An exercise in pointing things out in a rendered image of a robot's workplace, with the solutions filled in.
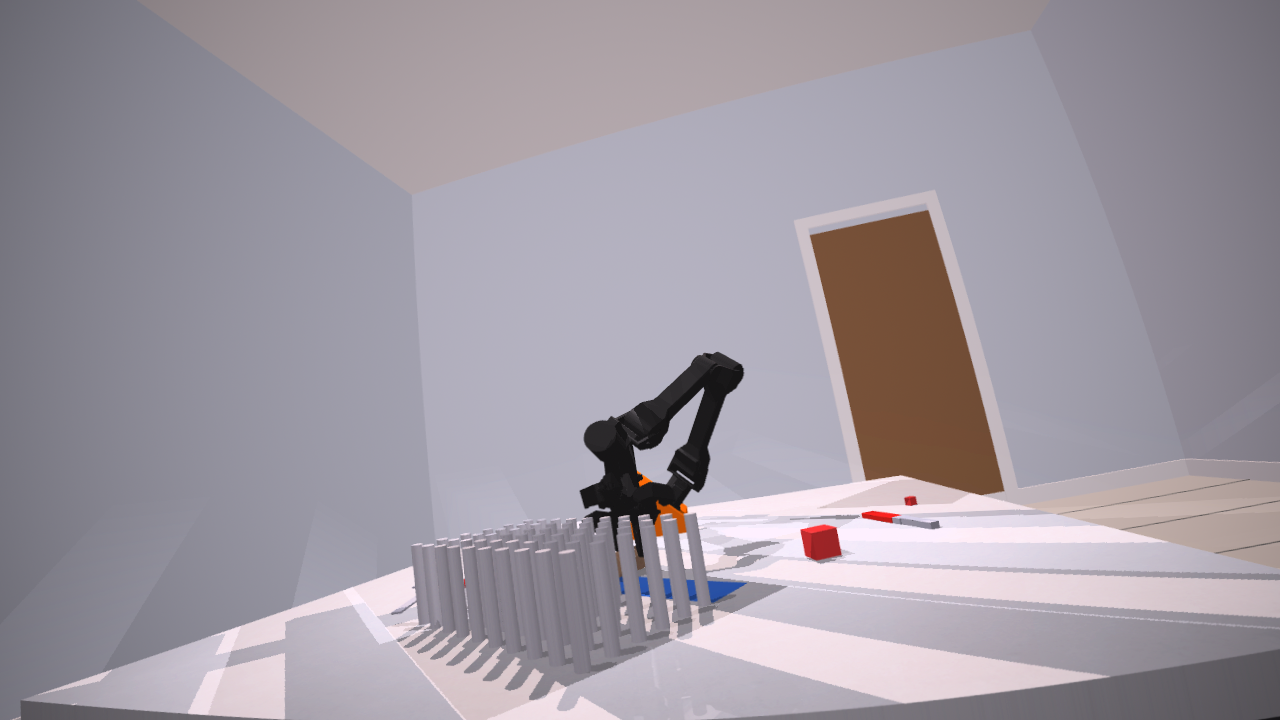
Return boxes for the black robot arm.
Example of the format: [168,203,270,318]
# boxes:
[580,352,744,511]

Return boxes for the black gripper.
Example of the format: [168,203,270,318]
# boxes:
[585,465,676,559]

